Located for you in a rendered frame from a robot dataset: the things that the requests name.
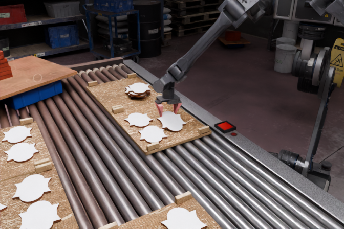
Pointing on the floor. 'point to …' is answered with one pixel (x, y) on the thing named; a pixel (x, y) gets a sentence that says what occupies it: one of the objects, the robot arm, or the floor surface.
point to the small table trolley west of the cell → (99, 54)
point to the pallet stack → (192, 8)
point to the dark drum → (146, 27)
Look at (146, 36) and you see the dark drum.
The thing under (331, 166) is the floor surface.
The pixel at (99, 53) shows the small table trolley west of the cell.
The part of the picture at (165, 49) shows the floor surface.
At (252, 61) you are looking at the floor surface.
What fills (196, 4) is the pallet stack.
